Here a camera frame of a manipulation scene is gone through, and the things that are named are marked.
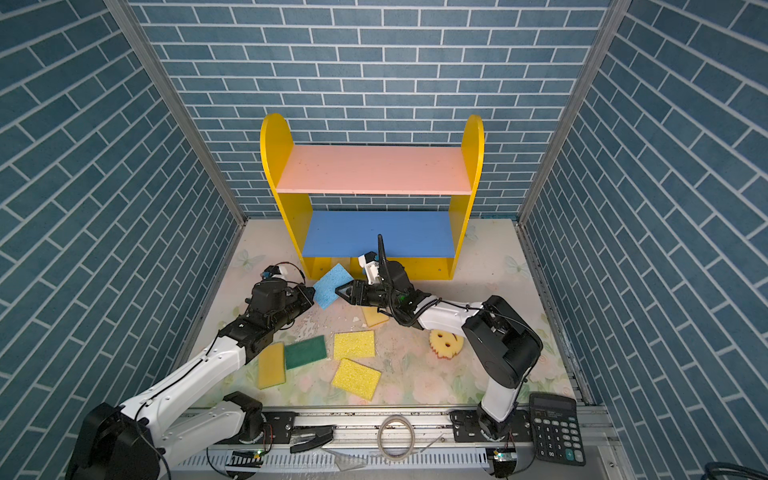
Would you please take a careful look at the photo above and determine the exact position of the bright yellow sponge upper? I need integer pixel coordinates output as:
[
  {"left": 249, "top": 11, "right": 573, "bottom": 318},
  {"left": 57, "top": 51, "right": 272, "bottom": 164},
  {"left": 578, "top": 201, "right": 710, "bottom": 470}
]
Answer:
[{"left": 333, "top": 331, "right": 376, "bottom": 360}]

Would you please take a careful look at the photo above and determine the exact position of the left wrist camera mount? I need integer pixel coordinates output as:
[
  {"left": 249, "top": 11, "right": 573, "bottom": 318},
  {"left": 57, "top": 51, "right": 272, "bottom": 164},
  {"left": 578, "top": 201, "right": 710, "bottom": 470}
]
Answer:
[{"left": 261, "top": 265, "right": 286, "bottom": 281}]

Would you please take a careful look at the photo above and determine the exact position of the yellow shelf with coloured boards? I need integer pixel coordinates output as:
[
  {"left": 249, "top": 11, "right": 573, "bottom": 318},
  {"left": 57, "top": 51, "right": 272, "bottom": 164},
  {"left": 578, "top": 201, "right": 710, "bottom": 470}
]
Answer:
[{"left": 260, "top": 114, "right": 485, "bottom": 281}]

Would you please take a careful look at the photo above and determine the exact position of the yellow sponge far left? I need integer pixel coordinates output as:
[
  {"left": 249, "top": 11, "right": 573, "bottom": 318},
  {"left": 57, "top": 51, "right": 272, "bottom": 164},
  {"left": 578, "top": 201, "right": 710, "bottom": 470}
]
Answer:
[{"left": 257, "top": 342, "right": 286, "bottom": 390}]

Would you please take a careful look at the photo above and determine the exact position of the bright yellow sponge lower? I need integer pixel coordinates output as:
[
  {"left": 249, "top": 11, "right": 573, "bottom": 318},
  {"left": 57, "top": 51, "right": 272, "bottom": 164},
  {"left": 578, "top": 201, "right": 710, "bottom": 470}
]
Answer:
[{"left": 332, "top": 358, "right": 381, "bottom": 401}]

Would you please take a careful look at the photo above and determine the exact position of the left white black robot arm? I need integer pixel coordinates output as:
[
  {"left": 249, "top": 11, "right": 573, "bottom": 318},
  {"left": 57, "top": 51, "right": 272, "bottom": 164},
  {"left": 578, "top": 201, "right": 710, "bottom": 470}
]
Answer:
[{"left": 66, "top": 277, "right": 315, "bottom": 479}]

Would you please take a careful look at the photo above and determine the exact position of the green scouring pad sponge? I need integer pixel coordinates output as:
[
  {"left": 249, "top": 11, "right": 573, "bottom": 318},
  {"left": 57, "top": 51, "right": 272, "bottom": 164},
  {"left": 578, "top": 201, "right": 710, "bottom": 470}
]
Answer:
[{"left": 285, "top": 335, "right": 327, "bottom": 370}]

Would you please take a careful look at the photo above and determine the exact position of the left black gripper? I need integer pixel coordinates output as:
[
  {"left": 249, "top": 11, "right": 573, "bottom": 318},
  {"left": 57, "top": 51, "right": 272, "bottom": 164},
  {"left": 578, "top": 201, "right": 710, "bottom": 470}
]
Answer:
[{"left": 268, "top": 283, "right": 317, "bottom": 335}]

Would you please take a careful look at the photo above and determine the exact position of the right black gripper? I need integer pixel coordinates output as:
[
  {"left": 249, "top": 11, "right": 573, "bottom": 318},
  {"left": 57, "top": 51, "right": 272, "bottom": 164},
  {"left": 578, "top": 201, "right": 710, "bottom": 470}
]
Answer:
[{"left": 335, "top": 279, "right": 401, "bottom": 310}]

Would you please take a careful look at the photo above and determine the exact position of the black corrugated cable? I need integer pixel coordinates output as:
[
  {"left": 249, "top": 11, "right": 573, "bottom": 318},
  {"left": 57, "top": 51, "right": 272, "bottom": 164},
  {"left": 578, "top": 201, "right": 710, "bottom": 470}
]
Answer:
[{"left": 376, "top": 233, "right": 391, "bottom": 289}]

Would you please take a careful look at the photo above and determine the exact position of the pale yellow sponge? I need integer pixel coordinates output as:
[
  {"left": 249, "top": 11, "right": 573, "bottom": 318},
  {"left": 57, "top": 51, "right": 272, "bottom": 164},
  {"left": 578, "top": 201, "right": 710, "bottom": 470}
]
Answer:
[{"left": 362, "top": 307, "right": 390, "bottom": 328}]

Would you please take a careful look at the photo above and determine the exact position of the black desk calculator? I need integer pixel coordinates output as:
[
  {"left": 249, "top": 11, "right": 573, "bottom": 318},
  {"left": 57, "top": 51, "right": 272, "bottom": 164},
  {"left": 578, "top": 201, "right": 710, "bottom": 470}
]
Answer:
[{"left": 529, "top": 392, "right": 586, "bottom": 467}]

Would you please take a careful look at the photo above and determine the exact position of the yellow smiley face sponge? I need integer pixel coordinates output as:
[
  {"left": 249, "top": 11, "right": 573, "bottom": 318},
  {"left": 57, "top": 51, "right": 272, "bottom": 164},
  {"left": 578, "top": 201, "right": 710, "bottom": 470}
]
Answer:
[{"left": 429, "top": 330, "right": 464, "bottom": 360}]

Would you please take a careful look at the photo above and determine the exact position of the bright yellow sponge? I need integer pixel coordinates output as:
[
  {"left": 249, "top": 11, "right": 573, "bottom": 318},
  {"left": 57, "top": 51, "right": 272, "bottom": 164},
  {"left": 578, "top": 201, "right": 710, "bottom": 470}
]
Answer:
[
  {"left": 332, "top": 358, "right": 381, "bottom": 401},
  {"left": 333, "top": 331, "right": 376, "bottom": 360}
]

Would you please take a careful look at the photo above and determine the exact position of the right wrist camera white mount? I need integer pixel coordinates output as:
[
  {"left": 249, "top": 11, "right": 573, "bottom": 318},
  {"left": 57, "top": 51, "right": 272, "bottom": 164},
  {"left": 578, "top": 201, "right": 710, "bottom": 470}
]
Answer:
[{"left": 358, "top": 252, "right": 382, "bottom": 285}]

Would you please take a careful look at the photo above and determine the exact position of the blue sponge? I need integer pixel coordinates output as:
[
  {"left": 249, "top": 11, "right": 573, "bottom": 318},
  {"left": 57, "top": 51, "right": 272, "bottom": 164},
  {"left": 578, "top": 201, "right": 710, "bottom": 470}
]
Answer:
[{"left": 313, "top": 264, "right": 353, "bottom": 310}]

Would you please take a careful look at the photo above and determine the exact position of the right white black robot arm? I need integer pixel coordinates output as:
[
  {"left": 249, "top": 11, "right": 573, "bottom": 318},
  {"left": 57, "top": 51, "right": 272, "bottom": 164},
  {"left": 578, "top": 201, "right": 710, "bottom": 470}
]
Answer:
[{"left": 335, "top": 252, "right": 543, "bottom": 440}]

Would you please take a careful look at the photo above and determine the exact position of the aluminium front rail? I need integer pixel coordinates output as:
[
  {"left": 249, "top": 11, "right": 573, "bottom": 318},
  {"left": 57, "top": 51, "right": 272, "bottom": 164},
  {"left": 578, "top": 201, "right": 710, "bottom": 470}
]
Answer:
[{"left": 171, "top": 406, "right": 633, "bottom": 479}]

